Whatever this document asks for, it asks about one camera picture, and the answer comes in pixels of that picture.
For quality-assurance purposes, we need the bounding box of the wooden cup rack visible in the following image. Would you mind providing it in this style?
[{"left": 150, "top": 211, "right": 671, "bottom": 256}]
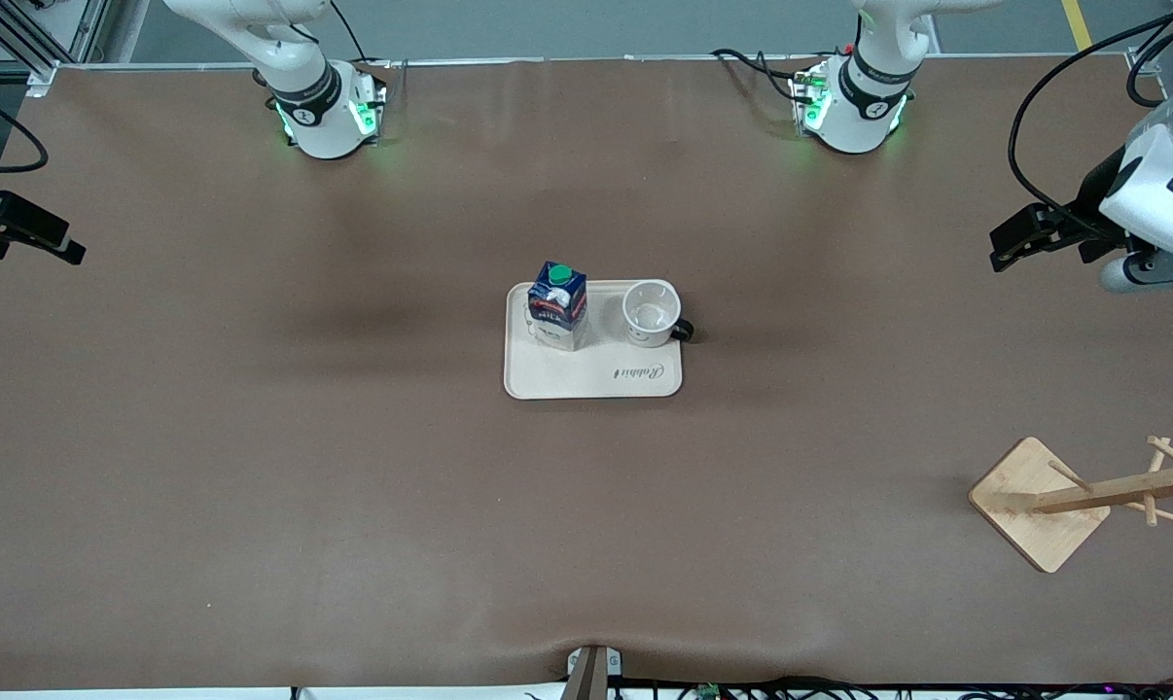
[{"left": 969, "top": 436, "right": 1173, "bottom": 574}]

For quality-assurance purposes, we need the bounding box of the black cable at right arm base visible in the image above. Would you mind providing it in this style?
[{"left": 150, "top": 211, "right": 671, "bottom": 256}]
[{"left": 328, "top": 0, "right": 399, "bottom": 71}]

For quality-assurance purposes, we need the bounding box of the black cable at left arm base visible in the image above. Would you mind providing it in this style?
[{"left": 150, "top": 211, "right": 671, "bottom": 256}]
[{"left": 711, "top": 47, "right": 807, "bottom": 104}]

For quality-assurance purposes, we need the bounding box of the blue milk carton green cap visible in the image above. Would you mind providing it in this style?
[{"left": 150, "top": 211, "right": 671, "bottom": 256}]
[{"left": 527, "top": 261, "right": 588, "bottom": 352}]

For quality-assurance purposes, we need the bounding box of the cream tray with bear print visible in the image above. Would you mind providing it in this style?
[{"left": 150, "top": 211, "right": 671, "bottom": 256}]
[{"left": 504, "top": 280, "right": 684, "bottom": 401}]

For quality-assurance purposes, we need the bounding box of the short black left arm cable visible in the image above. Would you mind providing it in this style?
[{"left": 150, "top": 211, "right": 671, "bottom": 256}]
[{"left": 1125, "top": 27, "right": 1173, "bottom": 109}]

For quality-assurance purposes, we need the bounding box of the table edge camera mount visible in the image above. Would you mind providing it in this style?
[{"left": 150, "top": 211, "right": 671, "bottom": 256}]
[{"left": 567, "top": 645, "right": 622, "bottom": 700}]

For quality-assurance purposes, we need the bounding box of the long black left arm cable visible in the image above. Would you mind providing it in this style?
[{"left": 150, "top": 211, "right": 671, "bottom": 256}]
[{"left": 1008, "top": 12, "right": 1173, "bottom": 244}]

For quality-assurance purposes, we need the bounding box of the aluminium frame profile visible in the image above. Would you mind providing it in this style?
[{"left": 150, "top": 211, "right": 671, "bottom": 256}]
[{"left": 0, "top": 0, "right": 113, "bottom": 96}]

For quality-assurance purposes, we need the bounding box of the black cable at arm base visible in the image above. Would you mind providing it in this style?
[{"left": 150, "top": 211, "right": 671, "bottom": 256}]
[
  {"left": 711, "top": 47, "right": 807, "bottom": 104},
  {"left": 328, "top": 0, "right": 399, "bottom": 71}
]

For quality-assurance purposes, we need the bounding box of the white smiley mug black handle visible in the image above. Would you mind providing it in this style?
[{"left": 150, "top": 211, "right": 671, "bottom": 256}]
[{"left": 622, "top": 280, "right": 694, "bottom": 348}]

